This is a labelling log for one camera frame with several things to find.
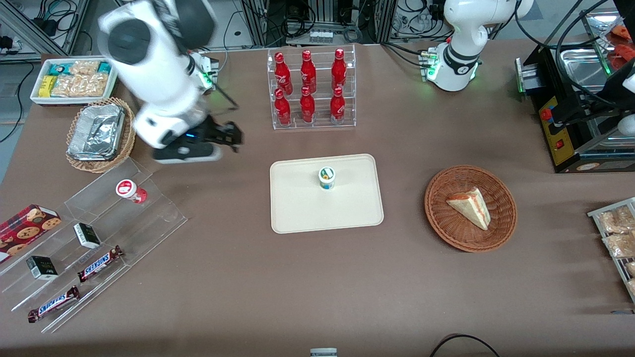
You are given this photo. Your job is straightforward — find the red plaid cookie box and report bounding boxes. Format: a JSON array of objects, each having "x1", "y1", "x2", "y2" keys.
[{"x1": 0, "y1": 204, "x2": 63, "y2": 264}]

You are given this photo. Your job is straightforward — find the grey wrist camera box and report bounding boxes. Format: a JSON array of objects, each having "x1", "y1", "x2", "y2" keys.
[{"x1": 152, "y1": 143, "x2": 223, "y2": 165}]

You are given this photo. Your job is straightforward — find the red cola bottle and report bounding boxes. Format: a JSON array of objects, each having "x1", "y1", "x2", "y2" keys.
[
  {"x1": 300, "y1": 86, "x2": 316, "y2": 124},
  {"x1": 274, "y1": 52, "x2": 293, "y2": 96},
  {"x1": 274, "y1": 88, "x2": 292, "y2": 126},
  {"x1": 329, "y1": 87, "x2": 346, "y2": 124},
  {"x1": 300, "y1": 50, "x2": 317, "y2": 93},
  {"x1": 331, "y1": 48, "x2": 347, "y2": 91}
]

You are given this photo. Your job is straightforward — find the small yogurt cup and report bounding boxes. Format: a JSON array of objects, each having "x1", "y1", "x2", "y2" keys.
[{"x1": 317, "y1": 166, "x2": 337, "y2": 190}]

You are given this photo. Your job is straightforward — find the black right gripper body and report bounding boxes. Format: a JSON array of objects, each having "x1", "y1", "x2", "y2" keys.
[{"x1": 196, "y1": 116, "x2": 232, "y2": 150}]

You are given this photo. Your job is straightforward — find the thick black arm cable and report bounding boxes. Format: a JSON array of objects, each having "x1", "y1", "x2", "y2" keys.
[{"x1": 513, "y1": 0, "x2": 621, "y2": 107}]

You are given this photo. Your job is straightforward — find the clear acrylic bottle rack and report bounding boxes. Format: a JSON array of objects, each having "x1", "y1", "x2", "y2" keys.
[{"x1": 266, "y1": 44, "x2": 357, "y2": 131}]

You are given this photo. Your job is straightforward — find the wrapped triangle sandwich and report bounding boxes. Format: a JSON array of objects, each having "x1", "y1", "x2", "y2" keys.
[{"x1": 445, "y1": 186, "x2": 492, "y2": 231}]

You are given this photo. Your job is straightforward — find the black yellow food warmer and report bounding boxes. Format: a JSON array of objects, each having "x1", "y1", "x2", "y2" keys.
[{"x1": 515, "y1": 9, "x2": 635, "y2": 174}]

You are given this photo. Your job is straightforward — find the black cable loop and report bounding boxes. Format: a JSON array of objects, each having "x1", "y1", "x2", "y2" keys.
[{"x1": 429, "y1": 334, "x2": 502, "y2": 357}]

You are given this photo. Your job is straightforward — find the yellow snack pack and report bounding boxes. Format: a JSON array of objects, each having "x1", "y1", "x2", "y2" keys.
[{"x1": 38, "y1": 75, "x2": 58, "y2": 98}]

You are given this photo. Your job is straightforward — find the clear acrylic stepped display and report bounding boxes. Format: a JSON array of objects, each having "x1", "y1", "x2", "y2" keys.
[{"x1": 0, "y1": 157, "x2": 189, "y2": 334}]

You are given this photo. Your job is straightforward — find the clear bag of crackers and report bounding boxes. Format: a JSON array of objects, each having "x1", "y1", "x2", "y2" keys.
[
  {"x1": 52, "y1": 73, "x2": 109, "y2": 98},
  {"x1": 69, "y1": 60, "x2": 101, "y2": 76}
]

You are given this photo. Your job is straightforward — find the wicker basket with foil trays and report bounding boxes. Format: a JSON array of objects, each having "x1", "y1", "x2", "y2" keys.
[{"x1": 65, "y1": 97, "x2": 136, "y2": 174}]

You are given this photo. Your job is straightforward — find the white plastic snack bin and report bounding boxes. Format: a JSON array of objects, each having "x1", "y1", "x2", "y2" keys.
[{"x1": 30, "y1": 58, "x2": 119, "y2": 106}]

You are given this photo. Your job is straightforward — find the snickers bar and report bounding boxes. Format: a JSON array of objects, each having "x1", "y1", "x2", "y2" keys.
[
  {"x1": 27, "y1": 286, "x2": 81, "y2": 323},
  {"x1": 77, "y1": 245, "x2": 124, "y2": 283}
]

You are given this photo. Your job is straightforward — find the aluminium foil tray stack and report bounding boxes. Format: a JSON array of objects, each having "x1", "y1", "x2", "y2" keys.
[{"x1": 67, "y1": 103, "x2": 125, "y2": 161}]

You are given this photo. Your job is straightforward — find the round brown wicker basket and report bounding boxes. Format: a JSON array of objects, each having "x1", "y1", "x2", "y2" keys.
[{"x1": 424, "y1": 165, "x2": 518, "y2": 253}]

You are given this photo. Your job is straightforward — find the cream plastic tray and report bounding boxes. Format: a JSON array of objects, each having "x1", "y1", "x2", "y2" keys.
[{"x1": 269, "y1": 153, "x2": 385, "y2": 235}]

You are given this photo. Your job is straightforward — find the red-lidded yogurt cup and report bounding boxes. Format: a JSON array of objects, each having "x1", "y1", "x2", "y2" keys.
[{"x1": 115, "y1": 179, "x2": 148, "y2": 204}]

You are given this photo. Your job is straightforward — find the small black box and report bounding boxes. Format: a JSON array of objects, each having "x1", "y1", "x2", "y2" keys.
[
  {"x1": 26, "y1": 255, "x2": 59, "y2": 281},
  {"x1": 73, "y1": 223, "x2": 102, "y2": 249}
]

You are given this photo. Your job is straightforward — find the tray of packaged snacks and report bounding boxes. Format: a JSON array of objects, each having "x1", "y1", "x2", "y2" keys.
[{"x1": 587, "y1": 197, "x2": 635, "y2": 304}]

